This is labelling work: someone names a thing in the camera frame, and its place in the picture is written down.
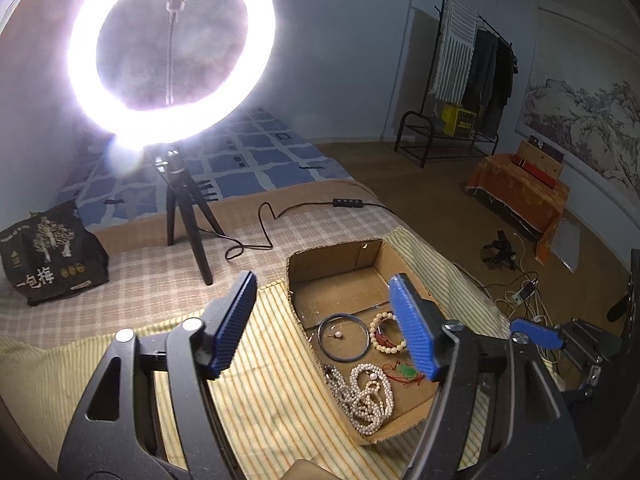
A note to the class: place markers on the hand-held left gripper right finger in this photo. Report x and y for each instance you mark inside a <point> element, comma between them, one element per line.
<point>415,332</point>

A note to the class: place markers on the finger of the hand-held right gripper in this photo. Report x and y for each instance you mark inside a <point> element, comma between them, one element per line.
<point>537,334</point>

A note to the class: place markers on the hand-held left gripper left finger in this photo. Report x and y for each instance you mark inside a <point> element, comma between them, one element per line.
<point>234,327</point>

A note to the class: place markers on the cardboard box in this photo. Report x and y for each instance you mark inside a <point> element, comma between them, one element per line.
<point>345,290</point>

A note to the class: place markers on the dark thin bangle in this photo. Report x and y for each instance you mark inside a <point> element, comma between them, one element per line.
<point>322,347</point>

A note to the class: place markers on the yellow striped cloth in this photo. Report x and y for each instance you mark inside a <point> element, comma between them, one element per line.
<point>280,385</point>

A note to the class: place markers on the black gadget on floor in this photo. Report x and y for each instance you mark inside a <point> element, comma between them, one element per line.
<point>500,250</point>

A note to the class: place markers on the silver foil sheet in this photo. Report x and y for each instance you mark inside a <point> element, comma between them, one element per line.
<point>567,245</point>

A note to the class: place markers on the beige checked bed sheet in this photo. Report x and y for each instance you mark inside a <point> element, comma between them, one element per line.
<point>150,270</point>

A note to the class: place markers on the orange cloth covered table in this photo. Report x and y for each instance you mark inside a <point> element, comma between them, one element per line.
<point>520,200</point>

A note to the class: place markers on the blue patterned blanket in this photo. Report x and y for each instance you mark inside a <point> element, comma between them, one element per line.
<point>250,160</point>

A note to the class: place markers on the wooden box with red lining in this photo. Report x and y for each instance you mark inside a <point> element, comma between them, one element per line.
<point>542,162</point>

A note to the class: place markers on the black printed bag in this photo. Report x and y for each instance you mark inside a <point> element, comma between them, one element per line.
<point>50,260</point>

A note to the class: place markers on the black clothes rack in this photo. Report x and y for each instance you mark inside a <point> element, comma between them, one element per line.
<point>410,132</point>

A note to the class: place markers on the yellow crate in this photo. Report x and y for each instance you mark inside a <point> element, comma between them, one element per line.
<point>457,120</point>

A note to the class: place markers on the dark hanging clothes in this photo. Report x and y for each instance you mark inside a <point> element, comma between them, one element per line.
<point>492,80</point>

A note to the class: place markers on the striped hanging towel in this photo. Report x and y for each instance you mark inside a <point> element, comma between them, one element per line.
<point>457,45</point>

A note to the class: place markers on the landscape wall painting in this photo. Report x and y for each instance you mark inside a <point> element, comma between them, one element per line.
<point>580,110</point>

